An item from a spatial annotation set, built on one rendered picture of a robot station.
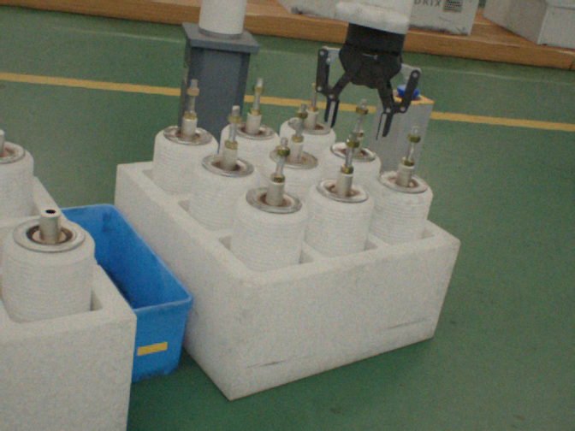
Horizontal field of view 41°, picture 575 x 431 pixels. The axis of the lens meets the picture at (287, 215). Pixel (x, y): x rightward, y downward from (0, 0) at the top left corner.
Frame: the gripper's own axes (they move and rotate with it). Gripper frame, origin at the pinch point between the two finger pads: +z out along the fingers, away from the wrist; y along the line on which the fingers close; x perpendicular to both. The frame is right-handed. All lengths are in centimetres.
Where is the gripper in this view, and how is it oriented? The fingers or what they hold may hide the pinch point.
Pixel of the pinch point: (356, 123)
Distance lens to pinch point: 105.4
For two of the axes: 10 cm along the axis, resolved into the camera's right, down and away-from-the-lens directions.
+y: -9.4, -2.7, 1.9
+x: -2.9, 3.7, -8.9
